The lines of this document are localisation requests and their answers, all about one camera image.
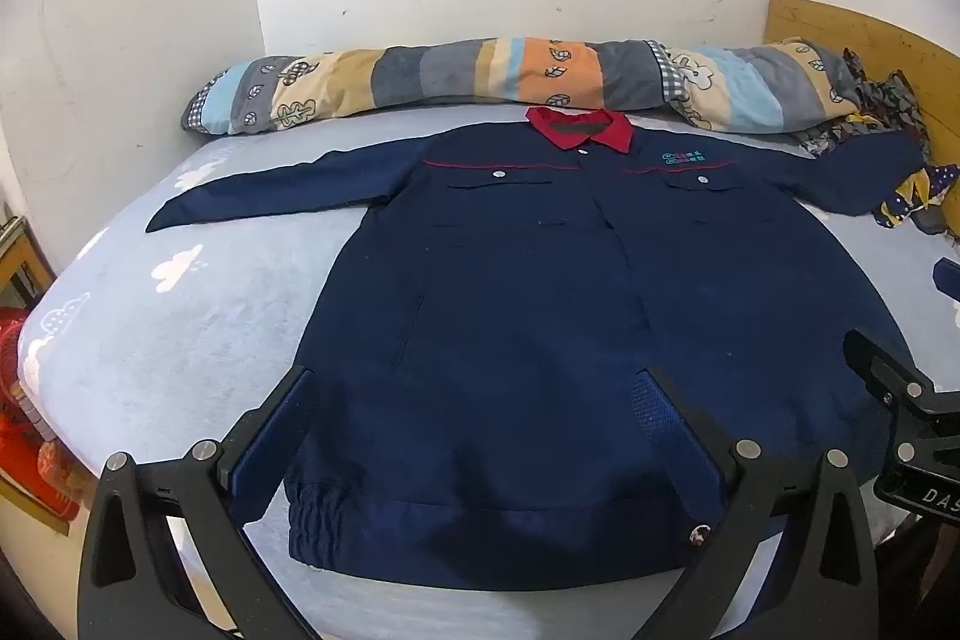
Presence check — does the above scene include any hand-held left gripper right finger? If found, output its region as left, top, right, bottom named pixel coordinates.
left=632, top=368, right=876, bottom=640

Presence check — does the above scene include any dark floral patterned cloth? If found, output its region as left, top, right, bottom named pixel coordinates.
left=795, top=47, right=960, bottom=233

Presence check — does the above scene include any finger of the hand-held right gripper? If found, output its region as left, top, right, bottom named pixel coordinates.
left=843, top=326, right=940, bottom=407
left=933, top=259, right=960, bottom=305

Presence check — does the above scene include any wooden framed furniture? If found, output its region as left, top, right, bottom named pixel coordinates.
left=0, top=211, right=58, bottom=313

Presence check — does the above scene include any light blue cloud bed sheet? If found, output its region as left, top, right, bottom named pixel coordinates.
left=15, top=106, right=960, bottom=640

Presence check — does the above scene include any rolled patchwork quilt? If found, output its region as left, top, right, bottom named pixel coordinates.
left=180, top=35, right=863, bottom=137

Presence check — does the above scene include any red plastic basket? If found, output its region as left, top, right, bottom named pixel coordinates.
left=0, top=306, right=85, bottom=536

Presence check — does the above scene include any navy work jacket red collar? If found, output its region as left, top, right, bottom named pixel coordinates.
left=145, top=106, right=931, bottom=592

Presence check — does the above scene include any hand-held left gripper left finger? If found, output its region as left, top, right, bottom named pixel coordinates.
left=82, top=365, right=321, bottom=640

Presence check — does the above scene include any wooden headboard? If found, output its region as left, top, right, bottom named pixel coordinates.
left=765, top=0, right=960, bottom=170

